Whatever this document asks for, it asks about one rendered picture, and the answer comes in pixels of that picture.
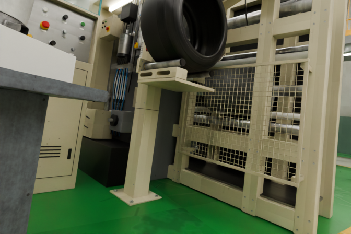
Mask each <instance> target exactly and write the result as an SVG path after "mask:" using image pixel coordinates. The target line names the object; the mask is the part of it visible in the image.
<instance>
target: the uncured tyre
mask: <svg viewBox="0 0 351 234"><path fill-rule="evenodd" d="M183 15H184V17H185V19H186V21H187V24H188V28H189V34H190V39H188V37H187V35H186V32H185V28H184V23H183ZM141 32H142V36H143V40H144V43H145V46H146V48H147V50H148V52H149V54H150V55H151V57H152V58H153V59H154V61H155V62H161V61H168V60H175V59H185V65H184V66H180V67H179V68H182V69H185V70H187V71H188V73H193V72H202V71H205V70H207V69H209V68H211V67H213V66H214V65H215V64H216V63H217V62H218V60H219V58H220V57H221V55H222V53H223V51H224V49H225V46H226V42H227V32H228V26H227V17H226V12H225V8H224V5H223V2H222V0H144V3H143V6H142V10H141Z"/></svg>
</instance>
